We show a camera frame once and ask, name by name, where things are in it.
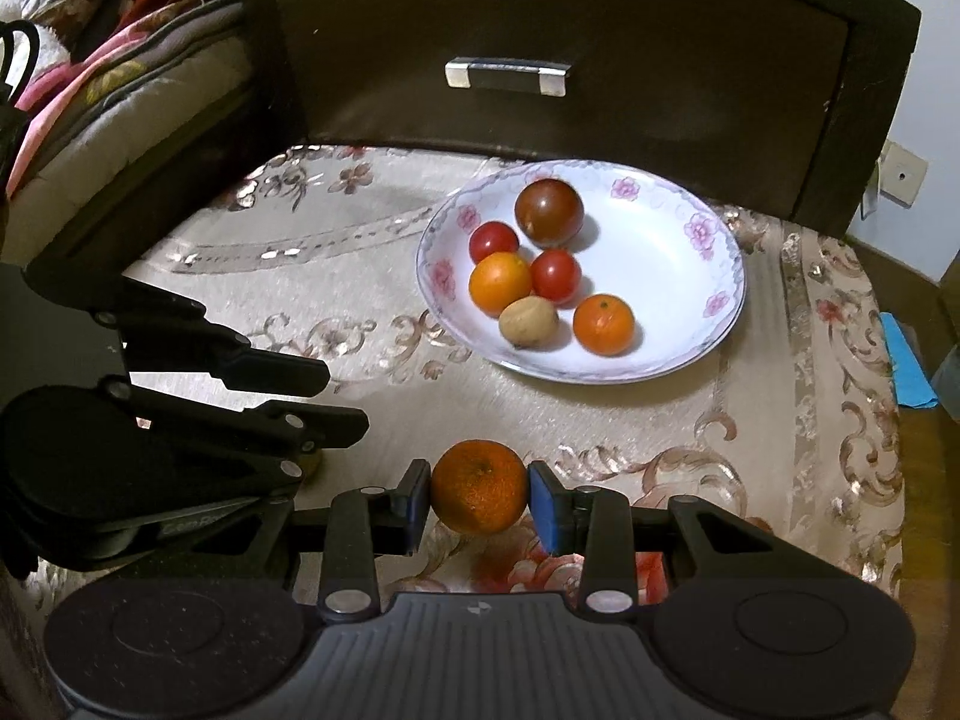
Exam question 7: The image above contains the red cherry tomato with stem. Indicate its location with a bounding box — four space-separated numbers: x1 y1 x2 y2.
469 221 519 265

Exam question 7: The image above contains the large orange tangerine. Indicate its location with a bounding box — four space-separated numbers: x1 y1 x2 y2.
431 439 529 536

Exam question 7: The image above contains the blue cloth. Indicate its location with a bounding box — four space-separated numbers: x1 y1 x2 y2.
880 312 939 410

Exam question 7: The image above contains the white wall socket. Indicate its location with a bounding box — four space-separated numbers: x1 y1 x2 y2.
878 140 929 208

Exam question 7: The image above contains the white floral ceramic bowl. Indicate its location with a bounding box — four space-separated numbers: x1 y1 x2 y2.
415 160 747 385

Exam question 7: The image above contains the dark wooden nightstand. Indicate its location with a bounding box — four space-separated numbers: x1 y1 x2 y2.
242 0 921 234

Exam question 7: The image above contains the orange tomato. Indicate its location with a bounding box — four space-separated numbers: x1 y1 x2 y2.
469 252 534 317

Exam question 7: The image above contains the tan longan fruit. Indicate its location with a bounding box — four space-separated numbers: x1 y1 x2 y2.
498 296 560 348

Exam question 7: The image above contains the silver black drawer handle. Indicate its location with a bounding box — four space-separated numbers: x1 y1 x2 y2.
444 57 571 98

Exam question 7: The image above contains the small orange tangerine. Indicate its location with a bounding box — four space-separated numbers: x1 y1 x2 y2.
573 294 636 356

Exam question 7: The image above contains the large dark brown tomato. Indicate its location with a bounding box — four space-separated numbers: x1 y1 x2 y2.
514 179 584 249

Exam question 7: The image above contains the pink floral blanket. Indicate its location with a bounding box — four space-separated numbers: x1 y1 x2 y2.
7 0 203 195

